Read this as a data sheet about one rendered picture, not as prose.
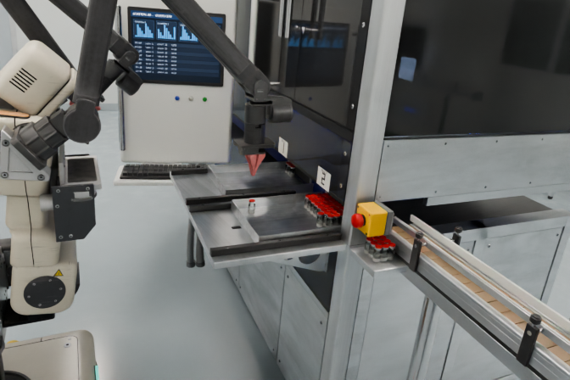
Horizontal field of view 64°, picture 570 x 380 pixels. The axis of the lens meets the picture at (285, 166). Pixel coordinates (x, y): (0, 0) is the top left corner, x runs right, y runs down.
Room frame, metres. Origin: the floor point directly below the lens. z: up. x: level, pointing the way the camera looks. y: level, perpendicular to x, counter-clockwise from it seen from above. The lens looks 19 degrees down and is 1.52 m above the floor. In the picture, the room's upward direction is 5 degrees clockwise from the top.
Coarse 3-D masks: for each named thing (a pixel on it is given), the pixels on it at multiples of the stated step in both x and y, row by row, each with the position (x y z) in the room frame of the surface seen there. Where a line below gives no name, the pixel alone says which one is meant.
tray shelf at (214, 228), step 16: (176, 176) 1.62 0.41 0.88; (192, 176) 1.64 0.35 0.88; (208, 176) 1.65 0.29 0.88; (192, 192) 1.49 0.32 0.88; (208, 192) 1.50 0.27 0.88; (208, 224) 1.25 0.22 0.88; (224, 224) 1.26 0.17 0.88; (240, 224) 1.27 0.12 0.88; (208, 240) 1.15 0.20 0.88; (224, 240) 1.16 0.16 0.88; (240, 240) 1.17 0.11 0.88; (336, 240) 1.22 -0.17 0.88; (208, 256) 1.09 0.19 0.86; (224, 256) 1.07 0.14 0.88; (240, 256) 1.08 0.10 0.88; (256, 256) 1.09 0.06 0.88; (272, 256) 1.11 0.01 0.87; (288, 256) 1.13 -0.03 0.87
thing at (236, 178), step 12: (216, 168) 1.70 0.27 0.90; (228, 168) 1.72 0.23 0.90; (240, 168) 1.74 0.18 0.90; (264, 168) 1.78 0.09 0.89; (276, 168) 1.80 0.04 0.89; (216, 180) 1.56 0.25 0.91; (228, 180) 1.63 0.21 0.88; (240, 180) 1.64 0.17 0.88; (252, 180) 1.65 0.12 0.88; (264, 180) 1.66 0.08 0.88; (276, 180) 1.68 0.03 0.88; (288, 180) 1.69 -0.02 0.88; (228, 192) 1.45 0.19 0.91; (240, 192) 1.47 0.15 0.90; (252, 192) 1.49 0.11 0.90; (300, 192) 1.57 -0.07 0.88; (312, 192) 1.59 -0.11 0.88
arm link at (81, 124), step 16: (96, 0) 1.02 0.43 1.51; (112, 0) 1.04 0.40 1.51; (96, 16) 1.02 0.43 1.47; (112, 16) 1.04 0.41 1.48; (96, 32) 1.02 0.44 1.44; (96, 48) 1.02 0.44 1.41; (80, 64) 1.00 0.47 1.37; (96, 64) 1.01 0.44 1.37; (80, 80) 1.00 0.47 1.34; (96, 80) 1.01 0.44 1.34; (80, 96) 0.99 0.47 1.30; (96, 96) 1.01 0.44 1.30; (80, 112) 0.97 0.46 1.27; (64, 128) 0.96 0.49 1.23; (80, 128) 0.97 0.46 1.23; (96, 128) 0.98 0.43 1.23
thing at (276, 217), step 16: (320, 192) 1.51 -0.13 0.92; (240, 208) 1.38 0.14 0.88; (256, 208) 1.40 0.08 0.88; (272, 208) 1.41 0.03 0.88; (288, 208) 1.42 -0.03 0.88; (304, 208) 1.43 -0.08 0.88; (256, 224) 1.28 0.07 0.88; (272, 224) 1.29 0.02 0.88; (288, 224) 1.30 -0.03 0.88; (304, 224) 1.31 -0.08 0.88; (256, 240) 1.15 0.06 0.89
